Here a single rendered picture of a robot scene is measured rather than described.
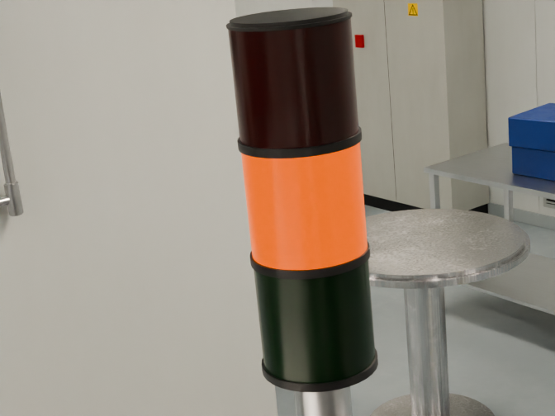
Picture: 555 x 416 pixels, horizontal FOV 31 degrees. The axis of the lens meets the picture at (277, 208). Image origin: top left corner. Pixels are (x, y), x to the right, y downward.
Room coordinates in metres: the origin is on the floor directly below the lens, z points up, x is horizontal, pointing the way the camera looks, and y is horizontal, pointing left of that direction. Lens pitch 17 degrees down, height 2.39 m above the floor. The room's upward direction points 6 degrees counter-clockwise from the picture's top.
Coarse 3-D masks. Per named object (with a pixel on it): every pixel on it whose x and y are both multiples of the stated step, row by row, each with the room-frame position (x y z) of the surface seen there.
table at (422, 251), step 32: (384, 224) 4.49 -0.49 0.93; (416, 224) 4.45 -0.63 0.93; (448, 224) 4.40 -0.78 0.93; (480, 224) 4.36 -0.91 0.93; (512, 224) 4.31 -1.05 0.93; (384, 256) 4.05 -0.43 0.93; (416, 256) 4.01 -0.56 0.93; (448, 256) 3.97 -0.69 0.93; (480, 256) 3.94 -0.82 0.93; (512, 256) 3.92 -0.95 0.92; (416, 288) 3.77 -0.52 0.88; (416, 320) 4.16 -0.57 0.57; (416, 352) 4.16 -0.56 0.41; (416, 384) 4.17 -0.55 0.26
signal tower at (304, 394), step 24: (240, 24) 0.39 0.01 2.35; (264, 24) 0.38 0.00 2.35; (288, 24) 0.38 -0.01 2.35; (312, 24) 0.38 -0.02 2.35; (240, 144) 0.39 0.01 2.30; (336, 144) 0.38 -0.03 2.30; (360, 264) 0.39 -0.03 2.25; (288, 384) 0.38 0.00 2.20; (312, 384) 0.38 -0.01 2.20; (336, 384) 0.38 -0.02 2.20; (312, 408) 0.39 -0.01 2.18; (336, 408) 0.39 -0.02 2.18
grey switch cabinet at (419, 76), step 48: (336, 0) 8.02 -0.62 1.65; (384, 0) 7.57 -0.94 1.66; (432, 0) 7.16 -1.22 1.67; (480, 0) 7.30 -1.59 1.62; (384, 48) 7.59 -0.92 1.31; (432, 48) 7.18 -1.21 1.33; (480, 48) 7.29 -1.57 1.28; (384, 96) 7.62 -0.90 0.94; (432, 96) 7.20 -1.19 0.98; (480, 96) 7.28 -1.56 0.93; (384, 144) 7.65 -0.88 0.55; (432, 144) 7.22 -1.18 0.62; (480, 144) 7.26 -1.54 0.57; (384, 192) 7.68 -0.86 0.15; (480, 192) 7.25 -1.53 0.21
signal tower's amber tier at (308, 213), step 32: (256, 160) 0.39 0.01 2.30; (288, 160) 0.38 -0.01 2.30; (320, 160) 0.38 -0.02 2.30; (352, 160) 0.39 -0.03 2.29; (256, 192) 0.39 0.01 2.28; (288, 192) 0.38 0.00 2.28; (320, 192) 0.38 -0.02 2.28; (352, 192) 0.39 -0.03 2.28; (256, 224) 0.39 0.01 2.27; (288, 224) 0.38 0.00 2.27; (320, 224) 0.38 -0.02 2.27; (352, 224) 0.39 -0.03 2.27; (256, 256) 0.39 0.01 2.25; (288, 256) 0.38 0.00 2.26; (320, 256) 0.38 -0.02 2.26; (352, 256) 0.39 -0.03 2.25
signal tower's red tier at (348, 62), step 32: (256, 32) 0.38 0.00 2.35; (288, 32) 0.38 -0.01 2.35; (320, 32) 0.38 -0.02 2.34; (256, 64) 0.38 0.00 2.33; (288, 64) 0.38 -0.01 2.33; (320, 64) 0.38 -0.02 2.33; (352, 64) 0.39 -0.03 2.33; (256, 96) 0.38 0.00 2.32; (288, 96) 0.38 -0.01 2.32; (320, 96) 0.38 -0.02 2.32; (352, 96) 0.39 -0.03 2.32; (256, 128) 0.39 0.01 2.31; (288, 128) 0.38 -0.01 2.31; (320, 128) 0.38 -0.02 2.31; (352, 128) 0.39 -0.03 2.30
